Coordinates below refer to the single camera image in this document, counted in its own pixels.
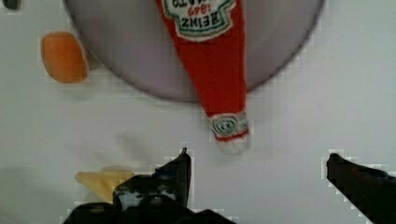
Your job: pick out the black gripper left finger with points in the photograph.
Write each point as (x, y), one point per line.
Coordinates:
(158, 198)

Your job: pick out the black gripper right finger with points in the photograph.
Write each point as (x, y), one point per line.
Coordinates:
(371, 190)

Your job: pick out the red plush ketchup bottle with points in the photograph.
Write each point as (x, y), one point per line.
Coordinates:
(209, 38)

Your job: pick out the grey round plate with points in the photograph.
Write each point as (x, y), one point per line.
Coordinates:
(128, 37)

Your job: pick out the yellow peeled toy banana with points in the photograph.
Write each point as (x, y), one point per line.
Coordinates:
(103, 183)

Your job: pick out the orange toy fruit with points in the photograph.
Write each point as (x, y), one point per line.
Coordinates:
(64, 59)

